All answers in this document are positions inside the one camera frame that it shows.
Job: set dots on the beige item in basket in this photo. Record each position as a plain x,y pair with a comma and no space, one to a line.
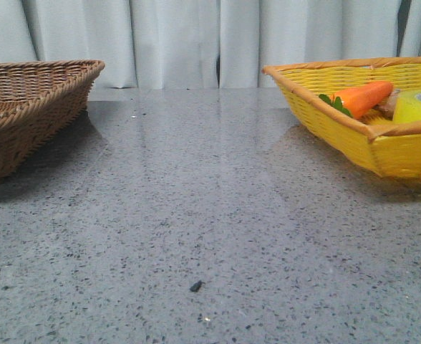
387,106

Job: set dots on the white curtain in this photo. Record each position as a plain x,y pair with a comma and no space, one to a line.
205,44

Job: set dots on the yellow wicker basket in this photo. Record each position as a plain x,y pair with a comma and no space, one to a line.
389,150

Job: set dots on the brown wicker basket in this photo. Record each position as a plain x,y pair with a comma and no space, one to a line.
37,100

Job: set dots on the small black debris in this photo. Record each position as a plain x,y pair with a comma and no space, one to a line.
196,286

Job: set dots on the yellow tape roll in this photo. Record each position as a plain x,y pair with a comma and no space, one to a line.
407,107

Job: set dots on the orange toy carrot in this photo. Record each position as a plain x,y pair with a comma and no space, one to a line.
356,101

